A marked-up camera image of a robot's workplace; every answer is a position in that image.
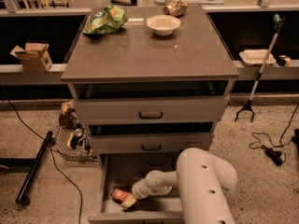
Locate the white takeout tray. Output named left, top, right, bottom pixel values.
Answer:
left=239, top=49, right=267, bottom=66

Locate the white bowl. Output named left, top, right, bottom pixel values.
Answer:
left=147, top=15, right=181, bottom=36

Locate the grabber reacher tool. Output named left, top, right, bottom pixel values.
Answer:
left=235, top=14, right=285, bottom=121

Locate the small cardboard box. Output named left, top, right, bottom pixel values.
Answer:
left=10, top=43, right=52, bottom=73

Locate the black floor cable left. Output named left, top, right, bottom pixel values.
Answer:
left=0, top=86, right=84, bottom=224

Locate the red coke can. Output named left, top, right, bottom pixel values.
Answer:
left=110, top=187, right=129, bottom=203

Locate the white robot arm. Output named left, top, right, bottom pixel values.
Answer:
left=132, top=148, right=237, bottom=224

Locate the green chip bag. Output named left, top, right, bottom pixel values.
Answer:
left=82, top=5, right=128, bottom=35

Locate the wire basket with items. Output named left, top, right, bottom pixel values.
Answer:
left=54, top=126, right=97, bottom=162

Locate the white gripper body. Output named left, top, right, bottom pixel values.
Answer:
left=132, top=179, right=150, bottom=199

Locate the grey drawer cabinet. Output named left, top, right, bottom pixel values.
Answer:
left=61, top=5, right=240, bottom=224

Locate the grey top drawer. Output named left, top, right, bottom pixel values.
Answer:
left=74, top=80, right=229, bottom=125

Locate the grey middle drawer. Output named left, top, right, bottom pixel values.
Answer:
left=89, top=122, right=214, bottom=154

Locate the brown paper bag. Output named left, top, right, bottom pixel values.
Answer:
left=59, top=101, right=76, bottom=128

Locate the grey bottom drawer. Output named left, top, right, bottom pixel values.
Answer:
left=89, top=152, right=185, bottom=224

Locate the grey drawer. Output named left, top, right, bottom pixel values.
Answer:
left=89, top=152, right=185, bottom=224
left=74, top=80, right=229, bottom=125
left=89, top=122, right=214, bottom=154

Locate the black power adapter with cable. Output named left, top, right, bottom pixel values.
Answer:
left=249, top=106, right=299, bottom=166

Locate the crushed brown can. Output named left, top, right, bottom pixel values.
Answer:
left=163, top=0, right=188, bottom=17

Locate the yellow black tape measure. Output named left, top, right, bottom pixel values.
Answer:
left=277, top=55, right=291, bottom=66

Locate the black table leg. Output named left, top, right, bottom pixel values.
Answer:
left=0, top=131, right=53, bottom=205

